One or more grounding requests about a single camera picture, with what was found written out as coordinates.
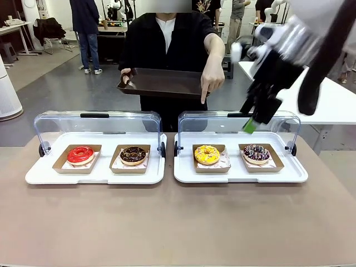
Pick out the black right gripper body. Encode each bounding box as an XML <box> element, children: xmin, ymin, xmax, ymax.
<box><xmin>248</xmin><ymin>48</ymin><xmax>309</xmax><ymax>98</ymax></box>

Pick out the white printed paper liner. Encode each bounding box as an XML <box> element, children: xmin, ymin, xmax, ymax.
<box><xmin>116</xmin><ymin>151</ymin><xmax>149</xmax><ymax>170</ymax></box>
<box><xmin>240</xmin><ymin>150</ymin><xmax>278</xmax><ymax>169</ymax></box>
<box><xmin>61</xmin><ymin>151</ymin><xmax>100</xmax><ymax>170</ymax></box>
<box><xmin>196</xmin><ymin>149</ymin><xmax>231</xmax><ymax>170</ymax></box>

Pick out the yellow sprinkled donut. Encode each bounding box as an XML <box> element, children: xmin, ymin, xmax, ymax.
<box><xmin>194</xmin><ymin>145</ymin><xmax>221</xmax><ymax>166</ymax></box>

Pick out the brown cardboard donut box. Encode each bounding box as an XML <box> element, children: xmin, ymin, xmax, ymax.
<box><xmin>52</xmin><ymin>144</ymin><xmax>102</xmax><ymax>175</ymax></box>
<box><xmin>238</xmin><ymin>143</ymin><xmax>285</xmax><ymax>174</ymax></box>
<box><xmin>109</xmin><ymin>144</ymin><xmax>151</xmax><ymax>174</ymax></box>
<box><xmin>192</xmin><ymin>144</ymin><xmax>231</xmax><ymax>174</ymax></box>

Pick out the dark brown serving tray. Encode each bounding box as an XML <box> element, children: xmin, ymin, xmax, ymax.
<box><xmin>116</xmin><ymin>68</ymin><xmax>211</xmax><ymax>100</ymax></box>

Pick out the person's left forearm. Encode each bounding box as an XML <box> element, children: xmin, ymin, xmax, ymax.
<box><xmin>204</xmin><ymin>33</ymin><xmax>225</xmax><ymax>69</ymax></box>

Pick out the dark white-striped donut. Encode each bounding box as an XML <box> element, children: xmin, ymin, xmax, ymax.
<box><xmin>243</xmin><ymin>144</ymin><xmax>271</xmax><ymax>165</ymax></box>

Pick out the person in black shirt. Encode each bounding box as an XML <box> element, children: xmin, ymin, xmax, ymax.
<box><xmin>118</xmin><ymin>0</ymin><xmax>226</xmax><ymax>133</ymax></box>

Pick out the chocolate sprinkled donut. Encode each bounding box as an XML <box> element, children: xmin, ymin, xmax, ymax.
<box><xmin>120</xmin><ymin>146</ymin><xmax>147</xmax><ymax>167</ymax></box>

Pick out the red glazed donut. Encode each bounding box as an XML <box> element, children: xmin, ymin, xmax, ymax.
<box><xmin>67</xmin><ymin>146</ymin><xmax>95</xmax><ymax>167</ymax></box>

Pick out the person's left hand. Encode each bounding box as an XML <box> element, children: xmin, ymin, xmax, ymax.
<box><xmin>200</xmin><ymin>65</ymin><xmax>225</xmax><ymax>105</ymax></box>

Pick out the person's right hand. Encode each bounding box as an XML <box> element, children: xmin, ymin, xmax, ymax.
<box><xmin>121</xmin><ymin>68</ymin><xmax>133</xmax><ymax>86</ymax></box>

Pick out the black low stool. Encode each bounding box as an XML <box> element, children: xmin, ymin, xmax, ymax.
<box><xmin>221</xmin><ymin>55</ymin><xmax>234</xmax><ymax>80</ymax></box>

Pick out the clear display tray lid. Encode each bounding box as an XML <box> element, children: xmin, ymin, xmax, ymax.
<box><xmin>33</xmin><ymin>110</ymin><xmax>162</xmax><ymax>156</ymax></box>
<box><xmin>177</xmin><ymin>110</ymin><xmax>301</xmax><ymax>156</ymax></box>

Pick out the white side table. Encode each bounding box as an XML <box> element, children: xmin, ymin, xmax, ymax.
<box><xmin>238</xmin><ymin>60</ymin><xmax>356</xmax><ymax>152</ymax></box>

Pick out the bystander in grey clothes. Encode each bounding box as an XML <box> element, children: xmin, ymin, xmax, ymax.
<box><xmin>226</xmin><ymin>0</ymin><xmax>251</xmax><ymax>55</ymax></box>

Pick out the white display tray base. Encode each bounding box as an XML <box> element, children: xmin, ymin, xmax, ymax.
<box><xmin>174</xmin><ymin>132</ymin><xmax>309</xmax><ymax>184</ymax></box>
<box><xmin>24</xmin><ymin>132</ymin><xmax>167</xmax><ymax>186</ymax></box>

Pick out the bystander in floral black shirt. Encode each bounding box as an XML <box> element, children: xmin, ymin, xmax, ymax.
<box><xmin>191</xmin><ymin>0</ymin><xmax>222</xmax><ymax>30</ymax></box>

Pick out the black background workbench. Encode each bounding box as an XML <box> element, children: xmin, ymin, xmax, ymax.
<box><xmin>97</xmin><ymin>25</ymin><xmax>128</xmax><ymax>63</ymax></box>

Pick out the bystander in blue jeans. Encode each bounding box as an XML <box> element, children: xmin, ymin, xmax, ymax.
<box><xmin>69</xmin><ymin>0</ymin><xmax>103</xmax><ymax>75</ymax></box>

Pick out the black jacket on chair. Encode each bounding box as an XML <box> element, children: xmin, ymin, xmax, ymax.
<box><xmin>33</xmin><ymin>17</ymin><xmax>67</xmax><ymax>47</ymax></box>

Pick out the white cylindrical air purifier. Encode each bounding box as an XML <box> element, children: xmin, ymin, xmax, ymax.
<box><xmin>0</xmin><ymin>54</ymin><xmax>24</xmax><ymax>122</ymax></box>

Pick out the grey plastic stool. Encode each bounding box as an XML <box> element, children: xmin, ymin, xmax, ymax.
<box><xmin>0</xmin><ymin>43</ymin><xmax>19</xmax><ymax>65</ymax></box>

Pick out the white background desk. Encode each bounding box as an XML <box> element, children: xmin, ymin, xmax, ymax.
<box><xmin>0</xmin><ymin>21</ymin><xmax>38</xmax><ymax>56</ymax></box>

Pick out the black arm cable sleeve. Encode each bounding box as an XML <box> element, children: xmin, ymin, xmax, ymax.
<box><xmin>297</xmin><ymin>0</ymin><xmax>356</xmax><ymax>116</ymax></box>

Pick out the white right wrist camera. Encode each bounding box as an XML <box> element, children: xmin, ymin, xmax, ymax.
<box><xmin>230</xmin><ymin>42</ymin><xmax>243</xmax><ymax>64</ymax></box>

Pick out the metal frame chair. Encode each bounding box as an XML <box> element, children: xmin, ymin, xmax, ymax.
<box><xmin>43</xmin><ymin>36</ymin><xmax>73</xmax><ymax>56</ymax></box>

